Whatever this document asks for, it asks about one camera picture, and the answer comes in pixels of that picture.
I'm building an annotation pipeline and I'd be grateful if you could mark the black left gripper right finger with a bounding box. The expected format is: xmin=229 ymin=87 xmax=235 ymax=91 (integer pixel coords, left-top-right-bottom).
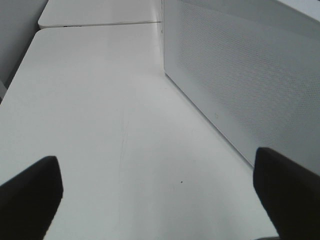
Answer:
xmin=253 ymin=147 xmax=320 ymax=240

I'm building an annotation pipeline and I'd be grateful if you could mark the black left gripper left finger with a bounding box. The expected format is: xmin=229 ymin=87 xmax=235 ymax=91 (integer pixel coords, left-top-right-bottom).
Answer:
xmin=0 ymin=156 xmax=63 ymax=240

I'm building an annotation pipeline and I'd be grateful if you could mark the white microwave door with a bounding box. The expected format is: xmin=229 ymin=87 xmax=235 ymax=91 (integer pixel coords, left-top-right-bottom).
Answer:
xmin=162 ymin=0 xmax=320 ymax=176

